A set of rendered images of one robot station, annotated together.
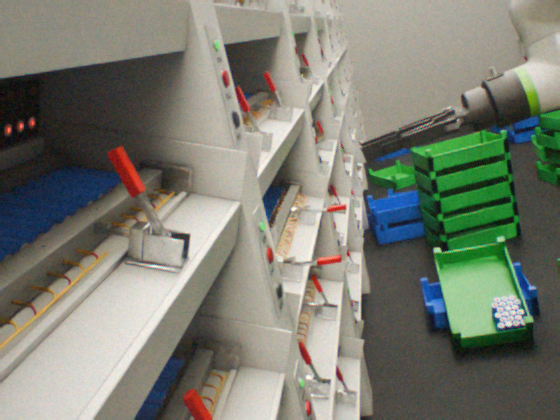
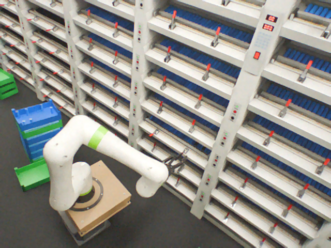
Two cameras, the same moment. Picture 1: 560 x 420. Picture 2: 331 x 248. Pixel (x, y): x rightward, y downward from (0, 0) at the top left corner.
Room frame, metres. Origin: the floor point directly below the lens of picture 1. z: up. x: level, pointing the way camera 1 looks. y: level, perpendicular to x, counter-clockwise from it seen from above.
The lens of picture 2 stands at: (1.40, -1.29, 1.82)
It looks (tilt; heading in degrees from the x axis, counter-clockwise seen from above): 40 degrees down; 111
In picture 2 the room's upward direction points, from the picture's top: 9 degrees clockwise
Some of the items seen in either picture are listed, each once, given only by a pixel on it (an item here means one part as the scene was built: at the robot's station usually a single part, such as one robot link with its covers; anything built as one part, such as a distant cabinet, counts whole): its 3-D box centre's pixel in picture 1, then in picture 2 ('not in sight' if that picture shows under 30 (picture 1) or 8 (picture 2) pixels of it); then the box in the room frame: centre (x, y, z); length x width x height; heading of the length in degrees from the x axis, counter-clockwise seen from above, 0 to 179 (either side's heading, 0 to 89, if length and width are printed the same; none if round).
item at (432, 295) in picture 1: (476, 295); not in sight; (1.69, -0.51, 0.04); 0.30 x 0.20 x 0.08; 79
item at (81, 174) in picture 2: not in sight; (79, 180); (0.67, -0.60, 0.53); 0.16 x 0.13 x 0.19; 98
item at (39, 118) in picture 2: not in sight; (36, 114); (-0.08, -0.24, 0.44); 0.30 x 0.20 x 0.08; 65
